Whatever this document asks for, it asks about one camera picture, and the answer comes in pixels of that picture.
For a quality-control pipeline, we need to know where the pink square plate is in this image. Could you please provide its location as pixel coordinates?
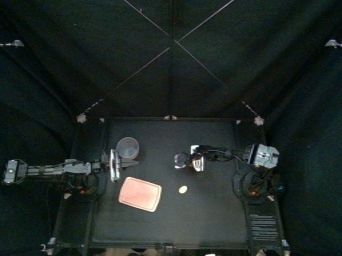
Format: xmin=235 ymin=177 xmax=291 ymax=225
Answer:
xmin=118 ymin=176 xmax=163 ymax=213

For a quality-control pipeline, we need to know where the black labelled mounting plate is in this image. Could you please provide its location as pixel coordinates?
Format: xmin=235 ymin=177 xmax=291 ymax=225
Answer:
xmin=246 ymin=199 xmax=286 ymax=250

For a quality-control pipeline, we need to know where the translucent grey cup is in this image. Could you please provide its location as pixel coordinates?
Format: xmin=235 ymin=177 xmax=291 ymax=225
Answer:
xmin=115 ymin=136 xmax=142 ymax=161

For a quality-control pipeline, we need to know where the thin white cord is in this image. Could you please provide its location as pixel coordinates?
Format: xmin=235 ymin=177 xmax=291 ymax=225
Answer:
xmin=123 ymin=0 xmax=265 ymax=122
xmin=82 ymin=0 xmax=236 ymax=118

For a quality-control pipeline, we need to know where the silver frame clamp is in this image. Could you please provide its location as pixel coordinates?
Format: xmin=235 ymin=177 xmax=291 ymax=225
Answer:
xmin=323 ymin=38 xmax=342 ymax=50
xmin=0 ymin=39 xmax=25 ymax=49

